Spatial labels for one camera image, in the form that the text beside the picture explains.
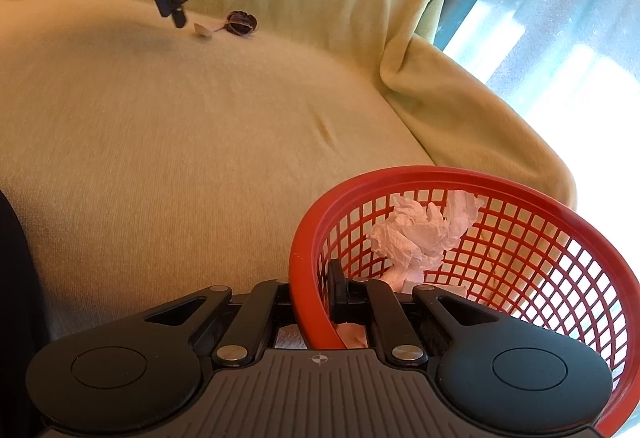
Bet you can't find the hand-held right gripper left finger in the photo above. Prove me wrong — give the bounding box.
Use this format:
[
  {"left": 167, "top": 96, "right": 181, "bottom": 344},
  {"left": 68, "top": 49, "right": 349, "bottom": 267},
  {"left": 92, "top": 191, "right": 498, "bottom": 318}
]
[{"left": 132, "top": 279, "right": 301, "bottom": 367}]

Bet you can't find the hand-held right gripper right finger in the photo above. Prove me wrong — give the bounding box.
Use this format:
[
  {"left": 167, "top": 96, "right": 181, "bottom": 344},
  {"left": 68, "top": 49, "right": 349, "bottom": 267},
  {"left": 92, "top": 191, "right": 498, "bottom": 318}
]
[{"left": 327, "top": 260, "right": 501, "bottom": 364}]

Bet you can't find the small white scrap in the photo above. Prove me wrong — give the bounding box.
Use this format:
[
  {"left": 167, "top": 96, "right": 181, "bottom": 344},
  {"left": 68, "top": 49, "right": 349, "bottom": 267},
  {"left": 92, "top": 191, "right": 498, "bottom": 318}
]
[{"left": 193, "top": 20, "right": 226, "bottom": 40}]

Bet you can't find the white tissue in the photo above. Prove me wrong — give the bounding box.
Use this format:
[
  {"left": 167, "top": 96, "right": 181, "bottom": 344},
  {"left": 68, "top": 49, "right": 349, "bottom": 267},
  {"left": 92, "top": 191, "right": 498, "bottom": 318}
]
[{"left": 367, "top": 190, "right": 486, "bottom": 293}]

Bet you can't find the red plastic mesh basket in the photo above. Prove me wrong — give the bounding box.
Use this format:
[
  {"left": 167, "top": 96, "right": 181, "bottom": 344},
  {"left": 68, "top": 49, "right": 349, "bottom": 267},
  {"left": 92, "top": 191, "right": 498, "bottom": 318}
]
[{"left": 289, "top": 166, "right": 628, "bottom": 438}]

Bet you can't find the dark brown hair scrunchie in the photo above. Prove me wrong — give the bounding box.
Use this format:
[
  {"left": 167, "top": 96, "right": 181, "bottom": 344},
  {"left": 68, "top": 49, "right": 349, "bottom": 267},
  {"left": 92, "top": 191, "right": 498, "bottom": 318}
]
[{"left": 226, "top": 10, "right": 258, "bottom": 37}]

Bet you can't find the pale yellow blanket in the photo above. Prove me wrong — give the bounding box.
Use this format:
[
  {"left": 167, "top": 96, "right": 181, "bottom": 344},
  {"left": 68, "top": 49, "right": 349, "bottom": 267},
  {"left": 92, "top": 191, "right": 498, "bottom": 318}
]
[{"left": 0, "top": 0, "right": 576, "bottom": 349}]

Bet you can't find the sheer curtain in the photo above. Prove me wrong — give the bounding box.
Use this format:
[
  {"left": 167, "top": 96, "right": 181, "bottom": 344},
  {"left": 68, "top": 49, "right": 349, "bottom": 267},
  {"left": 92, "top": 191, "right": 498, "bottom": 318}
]
[{"left": 432, "top": 0, "right": 640, "bottom": 269}]

